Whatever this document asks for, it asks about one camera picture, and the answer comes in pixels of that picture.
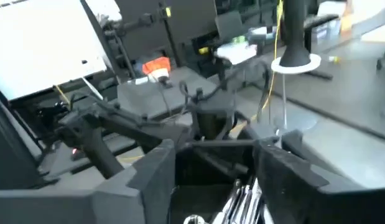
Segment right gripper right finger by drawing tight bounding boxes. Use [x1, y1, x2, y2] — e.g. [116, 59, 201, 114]
[254, 138, 385, 224]

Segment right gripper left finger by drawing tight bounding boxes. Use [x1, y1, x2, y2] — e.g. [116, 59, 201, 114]
[0, 139, 177, 224]

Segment small silver socket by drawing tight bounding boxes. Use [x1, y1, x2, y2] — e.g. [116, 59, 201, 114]
[182, 213, 209, 224]

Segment wide black plastic bin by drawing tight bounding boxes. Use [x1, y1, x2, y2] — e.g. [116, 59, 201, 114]
[175, 139, 282, 224]

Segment orange and white object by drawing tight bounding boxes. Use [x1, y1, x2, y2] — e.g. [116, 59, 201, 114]
[141, 56, 174, 88]

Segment dark storage shelf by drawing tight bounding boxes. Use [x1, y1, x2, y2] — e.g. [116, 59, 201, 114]
[113, 0, 285, 68]

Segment black pole white base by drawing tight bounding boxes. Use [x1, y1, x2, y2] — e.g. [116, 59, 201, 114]
[270, 0, 322, 75]

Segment large black panel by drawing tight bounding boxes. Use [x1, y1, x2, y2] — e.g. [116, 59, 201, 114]
[0, 93, 61, 190]

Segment white black panel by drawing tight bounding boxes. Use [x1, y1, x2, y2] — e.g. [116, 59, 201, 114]
[0, 0, 108, 102]

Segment yellow cable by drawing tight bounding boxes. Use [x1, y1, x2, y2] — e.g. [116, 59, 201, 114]
[229, 0, 285, 138]

